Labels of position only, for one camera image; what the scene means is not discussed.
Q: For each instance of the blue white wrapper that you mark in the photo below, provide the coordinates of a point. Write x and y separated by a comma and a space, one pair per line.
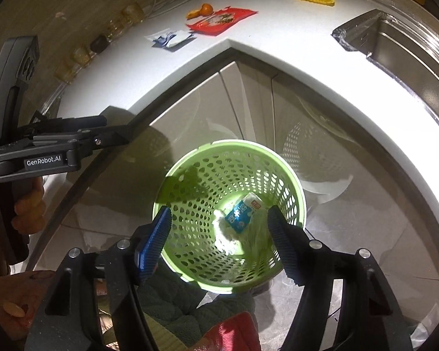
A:
169, 39

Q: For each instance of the stainless steel sink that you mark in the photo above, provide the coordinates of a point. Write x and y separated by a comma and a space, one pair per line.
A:
406, 50

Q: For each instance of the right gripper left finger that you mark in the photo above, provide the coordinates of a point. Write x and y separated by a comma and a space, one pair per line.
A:
152, 241

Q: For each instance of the blue white carton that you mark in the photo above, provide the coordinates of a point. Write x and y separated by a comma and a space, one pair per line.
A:
247, 210

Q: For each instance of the red snack wrapper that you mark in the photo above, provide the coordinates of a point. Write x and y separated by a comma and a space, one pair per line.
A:
220, 21

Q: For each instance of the orange fruit peel piece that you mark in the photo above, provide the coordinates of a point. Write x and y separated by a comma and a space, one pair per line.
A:
193, 14

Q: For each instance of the orange tangerine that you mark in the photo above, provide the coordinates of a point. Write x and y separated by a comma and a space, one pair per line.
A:
206, 10

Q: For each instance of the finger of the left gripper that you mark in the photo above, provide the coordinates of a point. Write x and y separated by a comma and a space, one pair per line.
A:
95, 140
59, 125

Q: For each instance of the white tissue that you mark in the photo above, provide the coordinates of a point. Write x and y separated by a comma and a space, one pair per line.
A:
250, 244

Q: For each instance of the green plastic waste basket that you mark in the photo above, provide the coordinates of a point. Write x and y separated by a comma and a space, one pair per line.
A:
214, 177

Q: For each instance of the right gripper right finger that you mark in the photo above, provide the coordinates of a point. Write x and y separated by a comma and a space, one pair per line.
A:
292, 246

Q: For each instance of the dark ceramic small pot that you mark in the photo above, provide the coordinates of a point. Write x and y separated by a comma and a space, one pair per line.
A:
99, 44

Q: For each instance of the amber glass cup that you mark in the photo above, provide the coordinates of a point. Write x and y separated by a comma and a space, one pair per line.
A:
66, 71
81, 56
133, 14

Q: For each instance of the left human hand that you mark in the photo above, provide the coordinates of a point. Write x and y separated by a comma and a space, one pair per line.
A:
30, 210

